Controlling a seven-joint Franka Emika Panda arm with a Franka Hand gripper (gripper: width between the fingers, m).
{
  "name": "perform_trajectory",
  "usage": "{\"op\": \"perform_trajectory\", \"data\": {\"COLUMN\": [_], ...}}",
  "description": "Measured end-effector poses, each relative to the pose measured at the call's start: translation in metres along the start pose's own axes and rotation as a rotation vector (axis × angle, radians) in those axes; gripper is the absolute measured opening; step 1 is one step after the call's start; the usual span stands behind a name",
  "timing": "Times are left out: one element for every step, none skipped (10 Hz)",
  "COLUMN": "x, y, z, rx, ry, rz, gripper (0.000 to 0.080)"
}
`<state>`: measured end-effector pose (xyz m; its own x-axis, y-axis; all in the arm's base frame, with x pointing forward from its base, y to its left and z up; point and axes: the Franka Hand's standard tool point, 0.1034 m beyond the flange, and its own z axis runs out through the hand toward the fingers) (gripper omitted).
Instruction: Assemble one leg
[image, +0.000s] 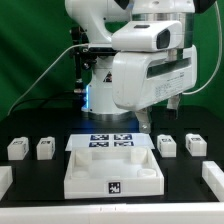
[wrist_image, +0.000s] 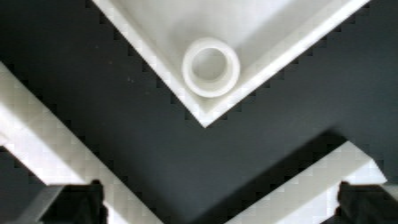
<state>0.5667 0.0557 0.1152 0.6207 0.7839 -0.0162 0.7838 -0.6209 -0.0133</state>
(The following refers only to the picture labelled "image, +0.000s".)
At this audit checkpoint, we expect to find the white square tabletop part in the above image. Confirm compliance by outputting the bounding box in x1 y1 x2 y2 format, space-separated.
64 146 164 199

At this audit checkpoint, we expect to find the white fence block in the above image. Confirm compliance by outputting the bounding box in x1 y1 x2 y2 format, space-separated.
202 161 224 202
0 166 13 200

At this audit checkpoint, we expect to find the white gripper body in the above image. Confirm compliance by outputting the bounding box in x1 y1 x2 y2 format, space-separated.
112 46 197 111

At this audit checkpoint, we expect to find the grey camera cable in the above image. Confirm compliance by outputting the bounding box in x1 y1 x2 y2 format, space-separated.
7 43 90 116

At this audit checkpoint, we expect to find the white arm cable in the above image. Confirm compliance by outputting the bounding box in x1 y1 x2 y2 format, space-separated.
182 0 224 96

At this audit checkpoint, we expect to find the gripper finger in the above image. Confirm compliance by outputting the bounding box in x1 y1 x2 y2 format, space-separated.
167 94 181 110
135 108 151 134

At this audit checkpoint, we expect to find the white right fence block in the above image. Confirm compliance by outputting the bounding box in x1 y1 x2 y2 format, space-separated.
202 161 224 202

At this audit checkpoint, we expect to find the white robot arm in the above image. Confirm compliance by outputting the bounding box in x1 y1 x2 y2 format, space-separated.
65 0 217 133

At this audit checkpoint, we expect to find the marker sheet with tags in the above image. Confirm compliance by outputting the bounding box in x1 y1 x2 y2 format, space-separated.
65 133 154 151

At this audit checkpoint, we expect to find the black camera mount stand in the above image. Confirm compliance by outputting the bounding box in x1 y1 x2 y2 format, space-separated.
70 27 116 94

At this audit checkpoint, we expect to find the white left fence block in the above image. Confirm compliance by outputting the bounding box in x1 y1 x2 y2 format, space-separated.
0 166 13 200

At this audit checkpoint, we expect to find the white front fence bar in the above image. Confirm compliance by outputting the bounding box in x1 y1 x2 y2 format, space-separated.
0 202 224 224

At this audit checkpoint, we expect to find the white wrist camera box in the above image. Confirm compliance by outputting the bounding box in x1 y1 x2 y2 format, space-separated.
112 20 183 52

